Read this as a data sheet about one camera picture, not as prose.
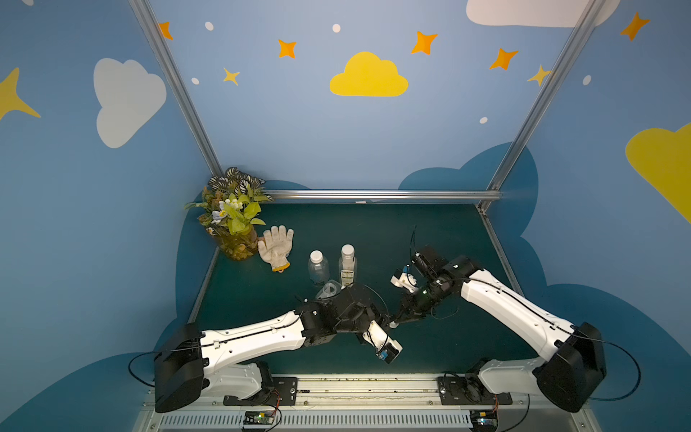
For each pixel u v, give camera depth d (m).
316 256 0.85
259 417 0.72
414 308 0.66
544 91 0.85
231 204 0.88
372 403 0.73
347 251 0.82
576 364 0.40
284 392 0.74
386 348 0.58
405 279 0.70
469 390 0.67
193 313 0.94
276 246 1.05
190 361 0.40
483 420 0.72
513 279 1.04
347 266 0.95
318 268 0.92
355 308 0.55
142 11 0.68
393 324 0.71
